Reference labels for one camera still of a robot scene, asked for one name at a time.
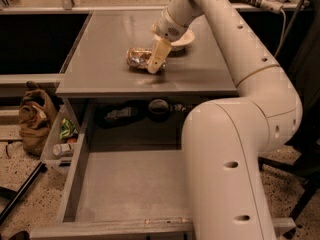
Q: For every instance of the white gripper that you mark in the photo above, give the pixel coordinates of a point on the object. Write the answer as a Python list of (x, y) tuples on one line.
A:
[(169, 26)]

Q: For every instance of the crushed orange soda can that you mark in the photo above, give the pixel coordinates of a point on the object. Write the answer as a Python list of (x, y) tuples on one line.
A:
[(138, 58)]

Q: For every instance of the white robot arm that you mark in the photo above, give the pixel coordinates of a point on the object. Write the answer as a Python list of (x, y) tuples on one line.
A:
[(222, 139)]

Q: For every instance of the grey drawer cabinet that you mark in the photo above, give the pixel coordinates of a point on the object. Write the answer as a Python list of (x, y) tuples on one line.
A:
[(98, 74)]

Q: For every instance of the white can in bin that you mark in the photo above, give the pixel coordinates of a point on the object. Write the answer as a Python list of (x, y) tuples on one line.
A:
[(61, 150)]

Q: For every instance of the open grey top drawer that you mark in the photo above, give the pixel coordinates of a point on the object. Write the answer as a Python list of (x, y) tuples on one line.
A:
[(133, 195)]

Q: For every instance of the white paper bowl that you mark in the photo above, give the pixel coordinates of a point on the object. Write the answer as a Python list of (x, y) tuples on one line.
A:
[(186, 39)]

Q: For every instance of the black tape roll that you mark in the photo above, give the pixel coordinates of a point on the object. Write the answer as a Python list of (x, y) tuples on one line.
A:
[(158, 107)]

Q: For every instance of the green snack bag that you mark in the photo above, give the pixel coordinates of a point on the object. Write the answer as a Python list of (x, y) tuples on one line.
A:
[(67, 129)]

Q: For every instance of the orange fruit in bin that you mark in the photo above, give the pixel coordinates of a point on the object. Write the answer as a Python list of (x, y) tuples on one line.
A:
[(71, 140)]

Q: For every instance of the brown fabric bag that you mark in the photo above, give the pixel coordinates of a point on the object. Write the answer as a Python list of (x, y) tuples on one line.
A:
[(37, 113)]

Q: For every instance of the clear plastic bin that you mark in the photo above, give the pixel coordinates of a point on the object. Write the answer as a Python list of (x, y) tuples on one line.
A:
[(60, 164)]

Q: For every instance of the black metal bar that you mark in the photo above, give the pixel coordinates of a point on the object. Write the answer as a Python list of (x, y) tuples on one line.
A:
[(13, 197)]

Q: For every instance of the black office chair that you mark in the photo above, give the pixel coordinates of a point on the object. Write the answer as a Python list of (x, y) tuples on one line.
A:
[(283, 191)]

